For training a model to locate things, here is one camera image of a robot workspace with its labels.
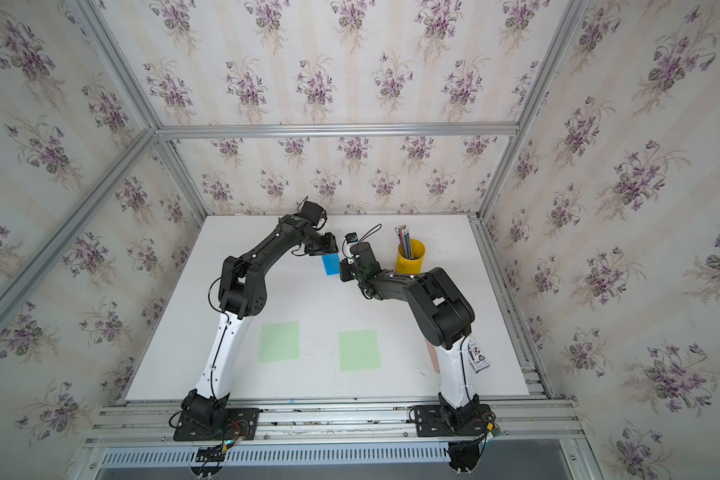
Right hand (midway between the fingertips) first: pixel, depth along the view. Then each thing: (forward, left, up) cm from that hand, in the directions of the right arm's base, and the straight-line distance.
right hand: (345, 260), depth 99 cm
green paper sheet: (-26, +19, -7) cm, 33 cm away
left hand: (+6, +4, -3) cm, 8 cm away
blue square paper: (+1, +5, -3) cm, 6 cm away
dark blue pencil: (+2, -20, +8) cm, 21 cm away
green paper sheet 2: (-28, -5, -6) cm, 29 cm away
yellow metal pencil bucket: (-2, -23, 0) cm, 24 cm away
